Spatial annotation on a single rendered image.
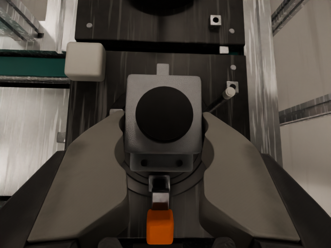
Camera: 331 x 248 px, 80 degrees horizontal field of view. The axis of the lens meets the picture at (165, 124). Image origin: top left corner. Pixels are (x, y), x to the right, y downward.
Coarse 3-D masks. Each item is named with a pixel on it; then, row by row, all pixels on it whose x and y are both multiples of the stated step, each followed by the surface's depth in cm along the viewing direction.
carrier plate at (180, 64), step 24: (120, 72) 27; (144, 72) 27; (192, 72) 27; (216, 72) 27; (240, 72) 28; (72, 96) 26; (96, 96) 26; (216, 96) 27; (240, 96) 27; (72, 120) 26; (96, 120) 26; (240, 120) 26; (192, 192) 25; (144, 216) 24; (192, 216) 24
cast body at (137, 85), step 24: (168, 72) 16; (144, 96) 10; (168, 96) 10; (192, 96) 11; (144, 120) 10; (168, 120) 10; (192, 120) 10; (144, 144) 11; (168, 144) 11; (192, 144) 11; (144, 168) 14; (168, 168) 14; (192, 168) 14
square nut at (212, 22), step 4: (212, 16) 28; (216, 16) 28; (220, 16) 28; (208, 20) 28; (212, 20) 27; (216, 20) 28; (220, 20) 28; (208, 24) 28; (212, 24) 27; (216, 24) 27; (220, 24) 27; (208, 28) 28; (212, 28) 28; (216, 28) 28
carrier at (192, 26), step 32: (96, 0) 28; (128, 0) 29; (160, 0) 27; (192, 0) 29; (224, 0) 29; (96, 32) 28; (128, 32) 28; (160, 32) 28; (192, 32) 28; (224, 32) 28
